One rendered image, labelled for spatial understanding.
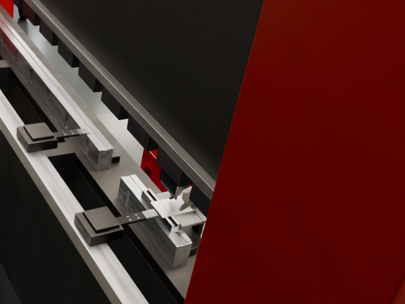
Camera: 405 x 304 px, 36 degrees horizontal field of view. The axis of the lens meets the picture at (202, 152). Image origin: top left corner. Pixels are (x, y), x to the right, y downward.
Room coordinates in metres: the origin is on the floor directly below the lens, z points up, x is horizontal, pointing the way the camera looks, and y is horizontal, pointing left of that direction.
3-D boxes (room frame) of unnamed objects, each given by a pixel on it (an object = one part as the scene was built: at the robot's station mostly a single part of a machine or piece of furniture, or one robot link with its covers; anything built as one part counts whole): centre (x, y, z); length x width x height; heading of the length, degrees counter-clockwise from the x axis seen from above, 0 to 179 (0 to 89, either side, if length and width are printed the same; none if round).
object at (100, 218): (1.51, 0.20, 1.01); 0.26 x 0.12 x 0.05; 131
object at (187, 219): (1.72, -0.04, 1.00); 0.26 x 0.18 x 0.01; 131
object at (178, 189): (1.62, 0.08, 1.13); 0.10 x 0.02 x 0.10; 41
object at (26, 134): (1.91, 0.54, 1.01); 0.26 x 0.12 x 0.05; 131
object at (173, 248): (1.66, 0.11, 0.92); 0.39 x 0.06 x 0.10; 41
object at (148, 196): (1.64, 0.09, 0.98); 0.20 x 0.03 x 0.03; 41
